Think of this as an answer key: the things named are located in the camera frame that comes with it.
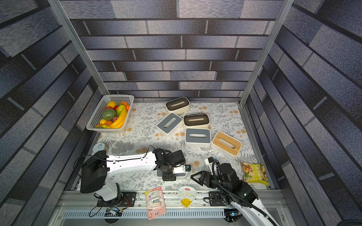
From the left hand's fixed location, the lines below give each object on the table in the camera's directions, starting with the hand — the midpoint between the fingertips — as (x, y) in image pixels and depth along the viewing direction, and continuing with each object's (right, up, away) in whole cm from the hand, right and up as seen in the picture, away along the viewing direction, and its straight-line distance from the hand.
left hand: (174, 172), depth 78 cm
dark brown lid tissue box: (+1, +41, +33) cm, 52 cm away
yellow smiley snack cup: (+7, -6, -11) cm, 15 cm away
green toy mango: (-50, +33, +23) cm, 64 cm away
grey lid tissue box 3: (+16, +17, +16) cm, 28 cm away
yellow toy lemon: (-52, +42, +32) cm, 74 cm away
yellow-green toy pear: (-44, +38, +28) cm, 64 cm away
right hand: (+11, 0, -6) cm, 13 cm away
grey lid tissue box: (-8, 0, -1) cm, 8 cm away
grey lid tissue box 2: (-4, +26, +22) cm, 34 cm away
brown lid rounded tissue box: (+17, +29, +25) cm, 42 cm away
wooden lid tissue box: (+34, +13, +12) cm, 38 cm away
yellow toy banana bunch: (-39, +28, +18) cm, 51 cm away
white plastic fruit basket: (-58, +29, +22) cm, 69 cm away
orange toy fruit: (-39, +40, +29) cm, 63 cm away
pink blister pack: (-9, -13, -7) cm, 17 cm away
